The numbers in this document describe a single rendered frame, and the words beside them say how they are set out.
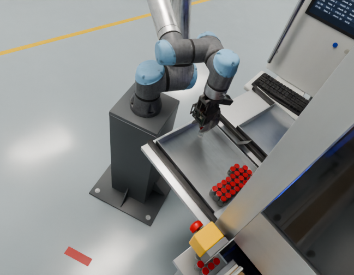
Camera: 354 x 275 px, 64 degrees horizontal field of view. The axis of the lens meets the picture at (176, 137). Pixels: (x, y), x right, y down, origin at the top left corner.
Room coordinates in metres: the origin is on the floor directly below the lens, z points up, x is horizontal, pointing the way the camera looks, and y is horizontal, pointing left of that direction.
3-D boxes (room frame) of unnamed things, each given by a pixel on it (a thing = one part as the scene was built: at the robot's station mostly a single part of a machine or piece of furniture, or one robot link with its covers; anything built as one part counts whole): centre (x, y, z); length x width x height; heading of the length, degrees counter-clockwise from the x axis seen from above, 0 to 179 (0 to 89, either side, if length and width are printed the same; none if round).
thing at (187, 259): (0.24, -0.19, 0.87); 0.14 x 0.13 x 0.02; 51
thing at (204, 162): (0.62, -0.14, 0.90); 0.34 x 0.26 x 0.04; 50
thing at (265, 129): (0.81, -0.45, 0.90); 0.34 x 0.26 x 0.04; 51
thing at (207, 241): (0.28, -0.16, 0.99); 0.08 x 0.07 x 0.07; 51
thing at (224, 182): (0.55, -0.23, 0.90); 0.18 x 0.02 x 0.05; 140
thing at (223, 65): (0.72, -0.08, 1.24); 0.09 x 0.08 x 0.11; 30
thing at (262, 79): (1.21, -0.52, 0.82); 0.40 x 0.14 x 0.02; 62
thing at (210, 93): (0.71, -0.08, 1.17); 0.08 x 0.08 x 0.05
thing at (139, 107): (0.90, 0.18, 0.84); 0.15 x 0.15 x 0.10
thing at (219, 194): (0.54, -0.24, 0.90); 0.18 x 0.02 x 0.05; 140
